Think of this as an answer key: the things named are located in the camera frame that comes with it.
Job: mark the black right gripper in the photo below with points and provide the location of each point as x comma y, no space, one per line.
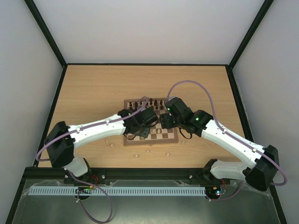
165,121

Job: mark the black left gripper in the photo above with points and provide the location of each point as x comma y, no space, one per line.
145,134

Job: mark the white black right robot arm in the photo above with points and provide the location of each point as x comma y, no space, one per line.
258,164

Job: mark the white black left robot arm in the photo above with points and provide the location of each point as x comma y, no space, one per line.
63,139

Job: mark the wooden chess board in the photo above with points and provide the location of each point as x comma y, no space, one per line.
166,136

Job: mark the black front mounting rail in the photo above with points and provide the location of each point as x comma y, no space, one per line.
101,176

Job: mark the light blue slotted cable duct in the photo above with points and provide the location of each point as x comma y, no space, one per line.
116,191

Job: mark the black right frame post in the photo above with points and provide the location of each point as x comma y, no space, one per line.
251,31

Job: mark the black frame post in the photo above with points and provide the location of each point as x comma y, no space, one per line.
45,31
251,31

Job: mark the black left frame post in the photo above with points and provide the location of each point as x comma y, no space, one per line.
45,31

